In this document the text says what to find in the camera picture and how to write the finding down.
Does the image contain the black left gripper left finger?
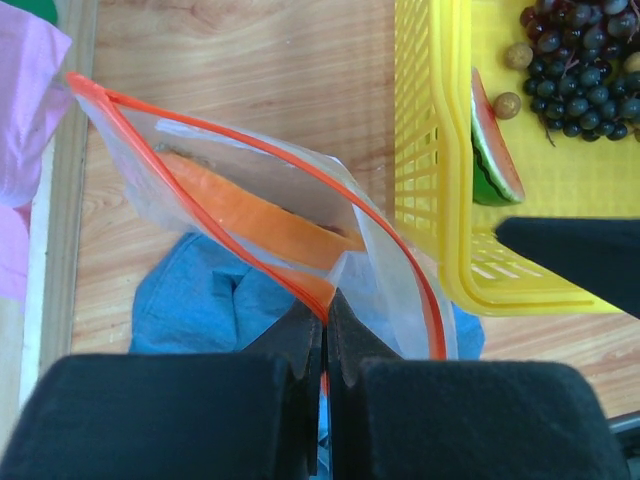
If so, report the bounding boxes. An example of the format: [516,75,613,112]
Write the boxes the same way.
[1,303,323,479]

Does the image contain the pink t-shirt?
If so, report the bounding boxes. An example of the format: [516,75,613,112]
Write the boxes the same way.
[1,2,72,302]

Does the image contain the loose brown longan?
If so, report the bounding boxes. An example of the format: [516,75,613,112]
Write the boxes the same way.
[503,42,534,71]
[493,92,522,120]

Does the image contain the toy watermelon slice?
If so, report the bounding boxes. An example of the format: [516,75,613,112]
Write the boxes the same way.
[471,68,525,206]

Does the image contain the dark purple grape bunch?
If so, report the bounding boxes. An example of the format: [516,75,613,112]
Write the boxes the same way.
[519,0,639,142]

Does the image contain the blue crumpled cloth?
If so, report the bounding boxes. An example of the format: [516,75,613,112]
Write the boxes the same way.
[131,234,478,389]

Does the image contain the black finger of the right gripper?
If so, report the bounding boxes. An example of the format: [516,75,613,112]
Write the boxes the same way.
[495,217,639,317]

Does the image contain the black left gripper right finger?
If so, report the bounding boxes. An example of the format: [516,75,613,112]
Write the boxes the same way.
[325,295,629,479]

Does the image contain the clear zip bag orange seal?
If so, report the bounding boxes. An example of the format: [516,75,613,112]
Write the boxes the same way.
[67,73,458,360]

